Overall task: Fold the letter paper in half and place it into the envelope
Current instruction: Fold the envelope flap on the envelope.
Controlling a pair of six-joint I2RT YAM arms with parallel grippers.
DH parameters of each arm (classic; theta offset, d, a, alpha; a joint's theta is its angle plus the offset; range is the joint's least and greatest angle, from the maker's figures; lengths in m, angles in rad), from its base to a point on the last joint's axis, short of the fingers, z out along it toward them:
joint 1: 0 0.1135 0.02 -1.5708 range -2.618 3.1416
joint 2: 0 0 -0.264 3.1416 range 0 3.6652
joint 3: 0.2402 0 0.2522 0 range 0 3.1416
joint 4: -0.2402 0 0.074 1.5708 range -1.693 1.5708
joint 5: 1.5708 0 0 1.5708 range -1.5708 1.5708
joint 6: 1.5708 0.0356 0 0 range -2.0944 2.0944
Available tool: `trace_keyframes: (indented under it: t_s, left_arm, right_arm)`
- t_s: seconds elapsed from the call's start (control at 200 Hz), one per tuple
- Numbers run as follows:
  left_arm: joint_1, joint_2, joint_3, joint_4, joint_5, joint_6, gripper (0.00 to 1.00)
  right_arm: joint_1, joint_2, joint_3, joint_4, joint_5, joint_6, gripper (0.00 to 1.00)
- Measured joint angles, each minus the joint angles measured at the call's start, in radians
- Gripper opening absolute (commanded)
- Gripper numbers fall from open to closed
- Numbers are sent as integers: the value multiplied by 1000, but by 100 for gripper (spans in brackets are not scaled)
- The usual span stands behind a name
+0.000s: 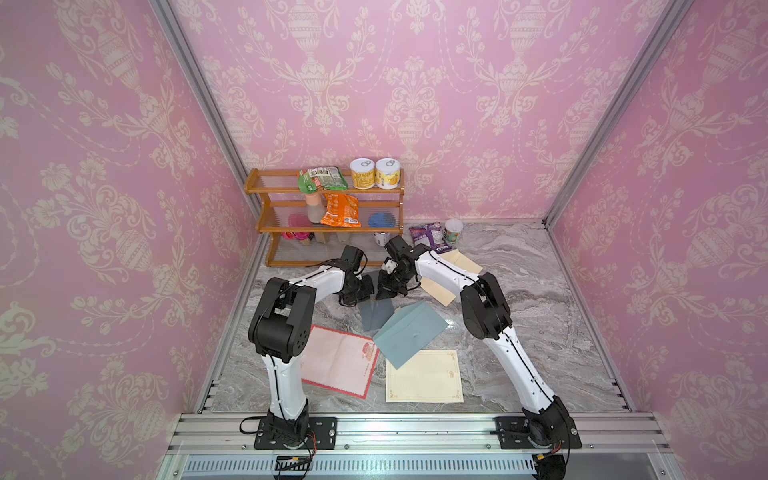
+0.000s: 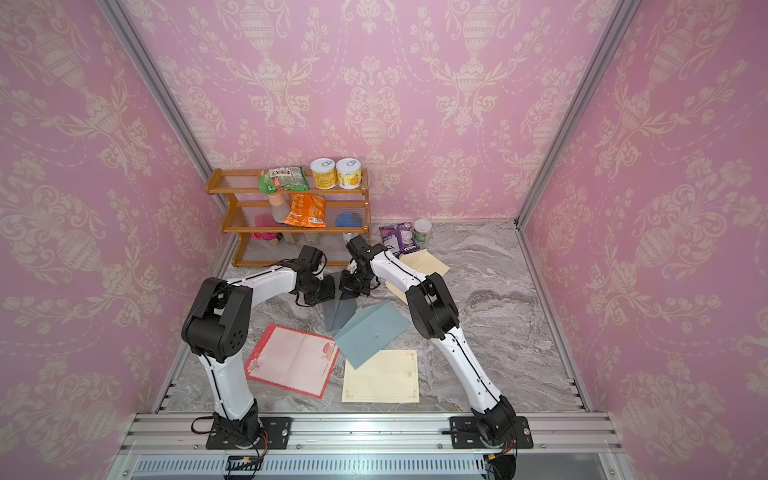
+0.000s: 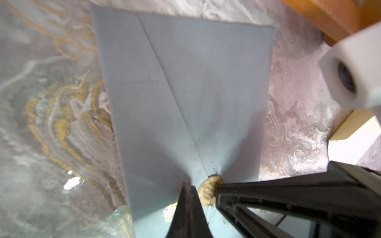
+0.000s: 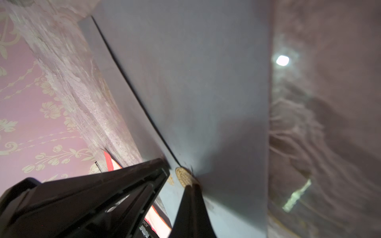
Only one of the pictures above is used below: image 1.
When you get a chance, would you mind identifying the dark grey envelope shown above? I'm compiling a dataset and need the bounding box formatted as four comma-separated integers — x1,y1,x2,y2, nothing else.
358,271,394,332

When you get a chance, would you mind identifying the teal blue envelope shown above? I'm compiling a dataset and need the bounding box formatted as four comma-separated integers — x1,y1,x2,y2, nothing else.
373,301,448,369

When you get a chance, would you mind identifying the cream yellow letter paper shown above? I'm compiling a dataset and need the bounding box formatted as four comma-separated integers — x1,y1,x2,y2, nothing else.
385,350,464,404

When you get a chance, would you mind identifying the cream envelope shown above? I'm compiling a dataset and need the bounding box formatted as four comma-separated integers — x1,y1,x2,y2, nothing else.
440,250,482,274

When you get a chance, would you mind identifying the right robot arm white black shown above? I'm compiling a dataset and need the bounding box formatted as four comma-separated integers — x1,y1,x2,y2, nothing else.
377,236,582,449

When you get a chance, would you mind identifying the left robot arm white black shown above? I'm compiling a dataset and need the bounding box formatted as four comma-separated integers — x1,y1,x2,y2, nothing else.
248,245,374,450

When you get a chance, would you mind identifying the purple snack bag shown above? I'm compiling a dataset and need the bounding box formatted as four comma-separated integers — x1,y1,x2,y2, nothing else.
409,222,453,254

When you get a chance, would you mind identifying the blue lid cup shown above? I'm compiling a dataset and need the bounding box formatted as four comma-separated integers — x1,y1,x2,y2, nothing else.
368,212,396,247

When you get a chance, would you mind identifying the green instant noodle cup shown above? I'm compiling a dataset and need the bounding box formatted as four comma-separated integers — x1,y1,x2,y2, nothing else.
443,218,464,245

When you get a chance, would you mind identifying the orange snack bag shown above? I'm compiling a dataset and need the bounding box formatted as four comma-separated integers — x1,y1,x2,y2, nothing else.
320,193,361,228

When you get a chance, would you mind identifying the wooden three-tier shelf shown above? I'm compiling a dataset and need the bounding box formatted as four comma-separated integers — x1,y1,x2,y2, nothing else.
244,169,405,268

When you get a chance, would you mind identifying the beige bottle on shelf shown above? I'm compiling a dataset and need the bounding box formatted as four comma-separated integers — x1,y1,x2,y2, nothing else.
305,192,326,224

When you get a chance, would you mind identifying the pink item on shelf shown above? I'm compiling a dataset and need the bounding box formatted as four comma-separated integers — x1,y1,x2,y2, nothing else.
281,214,313,242

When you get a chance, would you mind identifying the right yellow can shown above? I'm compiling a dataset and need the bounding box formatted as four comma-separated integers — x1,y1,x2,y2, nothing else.
375,158,401,190

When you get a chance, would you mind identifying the yellow can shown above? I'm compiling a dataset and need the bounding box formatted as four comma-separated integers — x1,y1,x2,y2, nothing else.
350,158,376,190
375,158,401,190

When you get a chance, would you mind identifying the left yellow can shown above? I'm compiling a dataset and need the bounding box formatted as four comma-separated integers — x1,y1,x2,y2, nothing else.
350,158,376,190

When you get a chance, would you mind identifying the green snack bag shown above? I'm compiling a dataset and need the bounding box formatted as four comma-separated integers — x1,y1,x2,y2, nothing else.
297,166,348,195

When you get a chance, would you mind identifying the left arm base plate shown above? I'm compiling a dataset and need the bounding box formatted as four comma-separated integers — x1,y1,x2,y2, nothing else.
254,415,338,450

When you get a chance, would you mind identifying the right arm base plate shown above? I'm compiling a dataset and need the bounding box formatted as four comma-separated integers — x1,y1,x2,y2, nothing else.
491,416,583,450

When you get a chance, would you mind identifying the aluminium front rail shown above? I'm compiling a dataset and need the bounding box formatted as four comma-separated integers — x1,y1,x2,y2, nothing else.
167,412,672,454

